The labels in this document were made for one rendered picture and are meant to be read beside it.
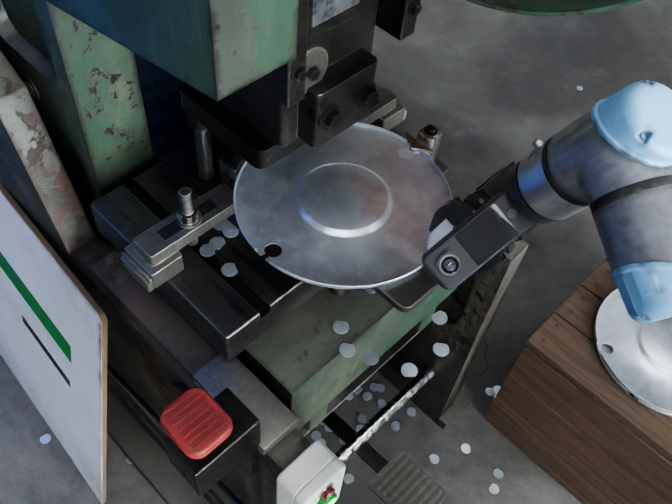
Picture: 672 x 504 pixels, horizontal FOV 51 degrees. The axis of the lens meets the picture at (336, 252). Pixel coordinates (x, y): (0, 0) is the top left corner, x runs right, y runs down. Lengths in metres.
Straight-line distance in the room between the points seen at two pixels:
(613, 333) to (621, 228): 0.83
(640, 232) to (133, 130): 0.70
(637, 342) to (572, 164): 0.84
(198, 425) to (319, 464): 0.19
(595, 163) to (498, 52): 1.97
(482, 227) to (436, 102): 1.62
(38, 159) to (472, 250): 0.63
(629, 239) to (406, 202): 0.39
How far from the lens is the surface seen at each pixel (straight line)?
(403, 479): 1.42
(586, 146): 0.64
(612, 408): 1.38
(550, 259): 1.99
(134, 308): 1.04
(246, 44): 0.63
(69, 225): 1.14
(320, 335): 0.97
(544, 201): 0.70
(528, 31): 2.73
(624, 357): 1.43
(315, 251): 0.88
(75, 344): 1.24
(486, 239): 0.73
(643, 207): 0.62
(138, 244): 0.93
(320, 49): 0.77
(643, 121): 0.62
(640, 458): 1.44
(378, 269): 0.87
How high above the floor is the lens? 1.48
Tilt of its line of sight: 53 degrees down
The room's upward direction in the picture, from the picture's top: 7 degrees clockwise
